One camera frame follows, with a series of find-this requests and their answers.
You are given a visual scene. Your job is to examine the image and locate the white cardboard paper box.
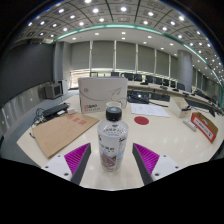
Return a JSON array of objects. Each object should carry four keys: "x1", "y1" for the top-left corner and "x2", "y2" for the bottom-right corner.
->
[{"x1": 77, "y1": 76, "x2": 129, "y2": 115}]

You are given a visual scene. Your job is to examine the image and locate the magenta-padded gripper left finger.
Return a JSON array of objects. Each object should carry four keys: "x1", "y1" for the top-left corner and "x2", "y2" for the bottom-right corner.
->
[{"x1": 41, "y1": 142, "x2": 92, "y2": 186}]

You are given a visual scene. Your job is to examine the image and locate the small white remote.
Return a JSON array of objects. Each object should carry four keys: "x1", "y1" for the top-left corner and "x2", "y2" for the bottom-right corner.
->
[{"x1": 182, "y1": 118, "x2": 199, "y2": 132}]

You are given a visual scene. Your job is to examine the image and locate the open red-sided cardboard box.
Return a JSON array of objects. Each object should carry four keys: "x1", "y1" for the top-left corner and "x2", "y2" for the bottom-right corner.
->
[{"x1": 190, "y1": 111, "x2": 220, "y2": 145}]

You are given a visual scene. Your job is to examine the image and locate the flat round red coaster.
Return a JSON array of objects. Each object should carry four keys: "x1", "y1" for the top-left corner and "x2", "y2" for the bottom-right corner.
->
[{"x1": 133, "y1": 115, "x2": 150, "y2": 126}]

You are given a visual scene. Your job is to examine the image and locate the black cable tangle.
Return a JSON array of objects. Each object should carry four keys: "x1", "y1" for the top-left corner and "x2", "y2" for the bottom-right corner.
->
[{"x1": 31, "y1": 108, "x2": 46, "y2": 129}]

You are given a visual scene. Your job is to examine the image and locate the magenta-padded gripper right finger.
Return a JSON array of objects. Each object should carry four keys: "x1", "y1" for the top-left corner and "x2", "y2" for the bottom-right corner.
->
[{"x1": 132, "y1": 142, "x2": 184, "y2": 186}]

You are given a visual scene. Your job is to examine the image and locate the brown paper envelope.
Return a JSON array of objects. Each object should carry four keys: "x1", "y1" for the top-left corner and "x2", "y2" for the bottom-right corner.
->
[{"x1": 31, "y1": 112, "x2": 101, "y2": 160}]

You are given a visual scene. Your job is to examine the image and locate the grey box monitor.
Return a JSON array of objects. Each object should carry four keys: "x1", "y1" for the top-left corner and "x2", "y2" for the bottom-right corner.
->
[{"x1": 43, "y1": 82, "x2": 64, "y2": 100}]

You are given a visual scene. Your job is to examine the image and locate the row of black chairs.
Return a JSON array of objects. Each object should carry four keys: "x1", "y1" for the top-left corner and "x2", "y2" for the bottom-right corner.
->
[{"x1": 89, "y1": 70, "x2": 188, "y2": 92}]

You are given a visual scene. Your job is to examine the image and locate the black power brick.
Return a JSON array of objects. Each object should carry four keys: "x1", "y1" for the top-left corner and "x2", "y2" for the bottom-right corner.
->
[{"x1": 41, "y1": 102, "x2": 70, "y2": 118}]

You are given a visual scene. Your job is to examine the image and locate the ceiling lights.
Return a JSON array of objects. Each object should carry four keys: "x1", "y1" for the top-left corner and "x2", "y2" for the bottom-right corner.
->
[{"x1": 16, "y1": 0, "x2": 224, "y2": 78}]

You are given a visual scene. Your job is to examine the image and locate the small open beige box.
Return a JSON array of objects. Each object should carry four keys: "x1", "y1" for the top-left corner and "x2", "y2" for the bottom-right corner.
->
[{"x1": 167, "y1": 95, "x2": 194, "y2": 119}]

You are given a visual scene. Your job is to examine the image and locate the clear black-capped water bottle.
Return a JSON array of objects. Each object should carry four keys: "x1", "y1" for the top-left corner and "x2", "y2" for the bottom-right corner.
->
[{"x1": 96, "y1": 106, "x2": 130, "y2": 173}]

